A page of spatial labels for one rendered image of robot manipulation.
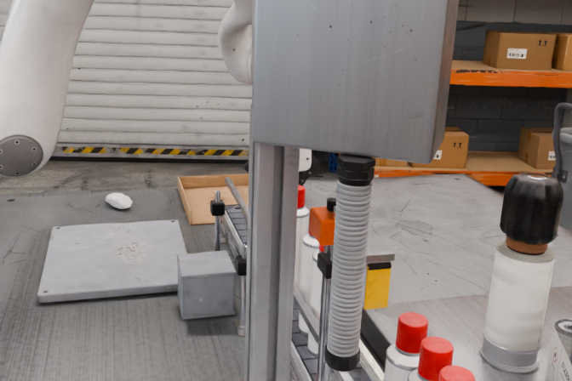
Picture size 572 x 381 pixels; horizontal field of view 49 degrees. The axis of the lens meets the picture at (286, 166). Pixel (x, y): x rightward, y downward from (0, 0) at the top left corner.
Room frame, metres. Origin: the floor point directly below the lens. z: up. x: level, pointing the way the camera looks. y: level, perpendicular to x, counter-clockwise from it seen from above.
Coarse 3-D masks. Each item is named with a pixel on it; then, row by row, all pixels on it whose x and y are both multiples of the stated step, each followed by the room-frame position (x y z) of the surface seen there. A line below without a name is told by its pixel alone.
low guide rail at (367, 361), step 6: (360, 342) 0.85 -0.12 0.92; (360, 348) 0.83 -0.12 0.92; (366, 348) 0.83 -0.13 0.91; (360, 354) 0.82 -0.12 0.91; (366, 354) 0.82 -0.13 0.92; (360, 360) 0.82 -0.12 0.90; (366, 360) 0.80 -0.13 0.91; (372, 360) 0.80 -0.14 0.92; (366, 366) 0.80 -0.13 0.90; (372, 366) 0.79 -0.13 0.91; (378, 366) 0.79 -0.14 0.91; (372, 372) 0.78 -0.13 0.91; (378, 372) 0.77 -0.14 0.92; (372, 378) 0.78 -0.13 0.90; (378, 378) 0.76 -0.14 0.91
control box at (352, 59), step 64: (256, 0) 0.58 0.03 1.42; (320, 0) 0.56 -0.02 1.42; (384, 0) 0.54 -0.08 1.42; (448, 0) 0.53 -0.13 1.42; (256, 64) 0.58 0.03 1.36; (320, 64) 0.56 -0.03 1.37; (384, 64) 0.54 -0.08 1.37; (448, 64) 0.58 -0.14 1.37; (256, 128) 0.58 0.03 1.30; (320, 128) 0.56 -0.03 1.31; (384, 128) 0.54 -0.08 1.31
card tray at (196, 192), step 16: (192, 176) 1.81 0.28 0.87; (208, 176) 1.82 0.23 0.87; (224, 176) 1.83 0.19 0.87; (240, 176) 1.85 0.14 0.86; (192, 192) 1.76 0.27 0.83; (208, 192) 1.77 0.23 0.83; (224, 192) 1.77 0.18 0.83; (240, 192) 1.78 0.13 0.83; (192, 208) 1.62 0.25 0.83; (208, 208) 1.63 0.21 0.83; (192, 224) 1.51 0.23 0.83; (208, 224) 1.52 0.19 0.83
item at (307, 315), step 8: (232, 184) 1.46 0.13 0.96; (232, 192) 1.41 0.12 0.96; (240, 200) 1.34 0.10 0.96; (296, 288) 0.92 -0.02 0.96; (296, 296) 0.90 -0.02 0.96; (296, 304) 0.89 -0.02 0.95; (304, 304) 0.87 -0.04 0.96; (304, 312) 0.85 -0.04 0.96; (304, 320) 0.85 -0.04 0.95; (312, 320) 0.83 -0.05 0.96; (312, 328) 0.81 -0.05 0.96; (336, 376) 0.71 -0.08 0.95; (344, 376) 0.69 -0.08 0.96
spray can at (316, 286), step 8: (320, 248) 0.87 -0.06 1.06; (312, 256) 0.88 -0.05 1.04; (312, 264) 0.87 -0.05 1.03; (312, 272) 0.87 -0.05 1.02; (320, 272) 0.86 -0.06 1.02; (312, 280) 0.87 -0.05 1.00; (320, 280) 0.86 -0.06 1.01; (312, 288) 0.87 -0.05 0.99; (320, 288) 0.86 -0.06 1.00; (312, 296) 0.87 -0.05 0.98; (320, 296) 0.86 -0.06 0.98; (312, 304) 0.87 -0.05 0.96; (320, 304) 0.86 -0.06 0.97; (312, 312) 0.87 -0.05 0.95; (312, 336) 0.86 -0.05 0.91; (312, 344) 0.86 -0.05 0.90; (312, 352) 0.86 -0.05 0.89
